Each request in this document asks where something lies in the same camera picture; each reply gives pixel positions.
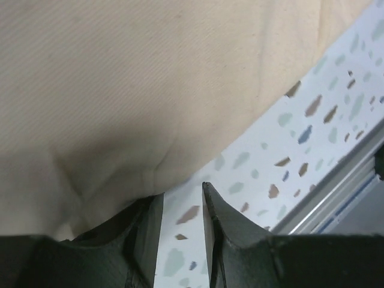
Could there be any aluminium rail frame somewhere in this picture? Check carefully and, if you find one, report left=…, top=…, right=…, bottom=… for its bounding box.
left=272, top=122, right=383, bottom=235

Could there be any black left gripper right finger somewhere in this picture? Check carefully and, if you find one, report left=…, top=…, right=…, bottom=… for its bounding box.
left=202, top=182, right=383, bottom=287

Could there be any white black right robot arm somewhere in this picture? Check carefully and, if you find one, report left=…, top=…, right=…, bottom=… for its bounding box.
left=374, top=148, right=384, bottom=181

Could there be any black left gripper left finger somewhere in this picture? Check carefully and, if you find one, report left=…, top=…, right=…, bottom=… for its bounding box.
left=1, top=195, right=163, bottom=288

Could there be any beige cloth mat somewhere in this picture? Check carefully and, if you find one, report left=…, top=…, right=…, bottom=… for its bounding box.
left=1, top=1, right=368, bottom=239

